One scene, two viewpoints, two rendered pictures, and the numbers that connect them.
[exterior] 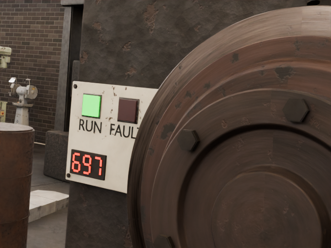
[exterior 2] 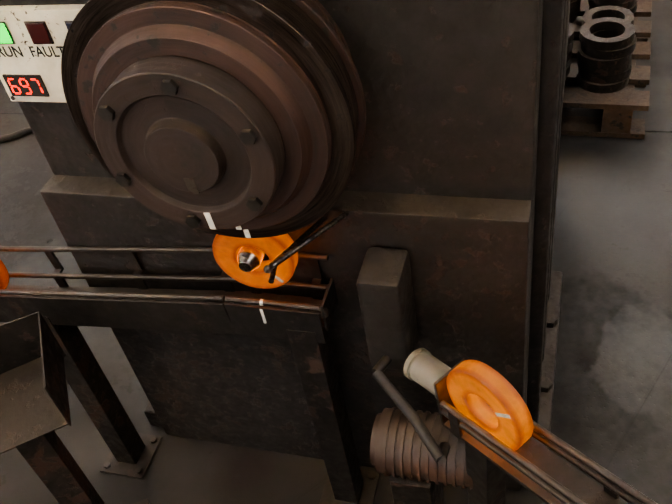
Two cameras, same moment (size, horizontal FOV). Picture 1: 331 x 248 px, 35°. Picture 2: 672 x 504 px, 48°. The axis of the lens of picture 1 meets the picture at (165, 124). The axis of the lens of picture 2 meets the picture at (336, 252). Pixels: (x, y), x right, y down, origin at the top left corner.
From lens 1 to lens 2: 0.67 m
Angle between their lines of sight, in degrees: 39
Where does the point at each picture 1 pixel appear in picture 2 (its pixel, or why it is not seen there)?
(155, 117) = (71, 72)
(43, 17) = not seen: outside the picture
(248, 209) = (167, 150)
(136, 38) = not seen: outside the picture
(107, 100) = (13, 26)
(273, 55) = (142, 23)
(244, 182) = (156, 135)
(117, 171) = (58, 86)
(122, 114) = (36, 38)
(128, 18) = not seen: outside the picture
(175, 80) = (73, 41)
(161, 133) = (83, 88)
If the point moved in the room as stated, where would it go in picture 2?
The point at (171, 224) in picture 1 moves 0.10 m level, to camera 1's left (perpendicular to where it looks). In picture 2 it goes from (122, 165) to (56, 184)
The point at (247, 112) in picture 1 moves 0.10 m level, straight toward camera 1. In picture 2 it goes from (138, 90) to (134, 129)
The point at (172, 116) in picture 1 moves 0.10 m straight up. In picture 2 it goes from (85, 75) to (59, 12)
